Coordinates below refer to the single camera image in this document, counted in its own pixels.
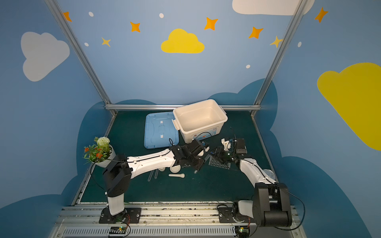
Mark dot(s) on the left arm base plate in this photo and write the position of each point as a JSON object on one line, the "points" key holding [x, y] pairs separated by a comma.
{"points": [[129, 215]]}

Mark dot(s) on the clear test tube rack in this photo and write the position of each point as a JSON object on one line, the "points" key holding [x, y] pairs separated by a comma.
{"points": [[215, 163]]}

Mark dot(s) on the light blue plastic scoop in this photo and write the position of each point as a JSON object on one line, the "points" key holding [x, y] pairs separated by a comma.
{"points": [[270, 174]]}

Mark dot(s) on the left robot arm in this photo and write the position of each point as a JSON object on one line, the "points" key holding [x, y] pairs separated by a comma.
{"points": [[122, 169]]}

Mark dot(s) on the white ceramic mortar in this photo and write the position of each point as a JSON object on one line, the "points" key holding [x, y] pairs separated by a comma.
{"points": [[175, 169]]}

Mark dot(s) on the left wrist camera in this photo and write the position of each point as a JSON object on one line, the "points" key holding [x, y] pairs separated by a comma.
{"points": [[205, 148]]}

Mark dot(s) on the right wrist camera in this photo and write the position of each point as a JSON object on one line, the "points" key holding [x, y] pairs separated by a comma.
{"points": [[240, 146]]}

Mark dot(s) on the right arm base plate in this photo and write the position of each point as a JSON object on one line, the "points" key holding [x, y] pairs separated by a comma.
{"points": [[232, 215]]}

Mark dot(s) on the test tube blue cap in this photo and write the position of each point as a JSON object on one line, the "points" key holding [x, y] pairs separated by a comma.
{"points": [[200, 163], [156, 174], [150, 176]]}

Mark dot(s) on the white plastic storage bin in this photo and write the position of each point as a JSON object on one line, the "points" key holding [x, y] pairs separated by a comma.
{"points": [[199, 120]]}

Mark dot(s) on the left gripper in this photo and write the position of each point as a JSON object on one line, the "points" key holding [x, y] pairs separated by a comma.
{"points": [[195, 153]]}

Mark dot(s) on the light blue bin lid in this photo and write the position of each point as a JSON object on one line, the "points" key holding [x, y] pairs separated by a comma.
{"points": [[160, 131]]}

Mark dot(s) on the potted artificial flower plant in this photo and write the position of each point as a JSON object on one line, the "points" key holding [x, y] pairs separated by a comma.
{"points": [[101, 153]]}

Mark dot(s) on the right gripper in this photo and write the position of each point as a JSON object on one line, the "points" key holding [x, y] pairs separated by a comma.
{"points": [[224, 157]]}

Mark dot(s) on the white ceramic pestle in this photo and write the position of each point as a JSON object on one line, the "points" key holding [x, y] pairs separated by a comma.
{"points": [[177, 175]]}

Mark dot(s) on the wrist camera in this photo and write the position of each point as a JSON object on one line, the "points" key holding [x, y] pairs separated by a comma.
{"points": [[205, 148], [240, 146]]}

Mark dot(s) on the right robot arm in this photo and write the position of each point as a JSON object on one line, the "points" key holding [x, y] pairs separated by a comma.
{"points": [[270, 203]]}

